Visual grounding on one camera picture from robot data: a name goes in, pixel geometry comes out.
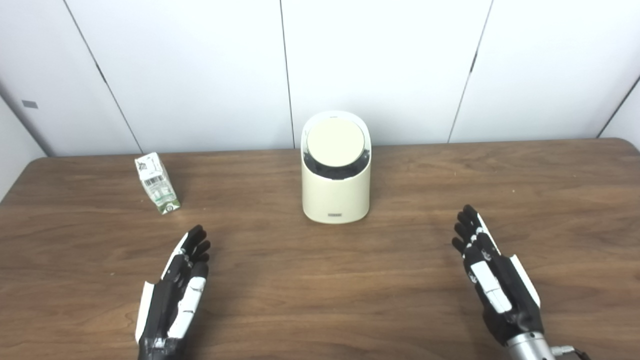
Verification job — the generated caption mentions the cream-colored bin body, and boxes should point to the cream-colored bin body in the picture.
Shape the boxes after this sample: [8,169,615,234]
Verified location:
[300,110,372,224]

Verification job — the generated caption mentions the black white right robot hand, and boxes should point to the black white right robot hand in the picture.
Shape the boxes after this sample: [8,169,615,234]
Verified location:
[451,204,545,347]

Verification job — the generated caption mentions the white green milk carton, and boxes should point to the white green milk carton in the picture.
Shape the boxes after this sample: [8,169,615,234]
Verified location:
[134,152,181,215]

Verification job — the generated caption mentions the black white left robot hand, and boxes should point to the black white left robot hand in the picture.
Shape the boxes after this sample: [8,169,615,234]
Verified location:
[135,224,212,360]

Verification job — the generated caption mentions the round cream bin lid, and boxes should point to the round cream bin lid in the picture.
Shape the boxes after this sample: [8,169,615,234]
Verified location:
[306,118,366,169]

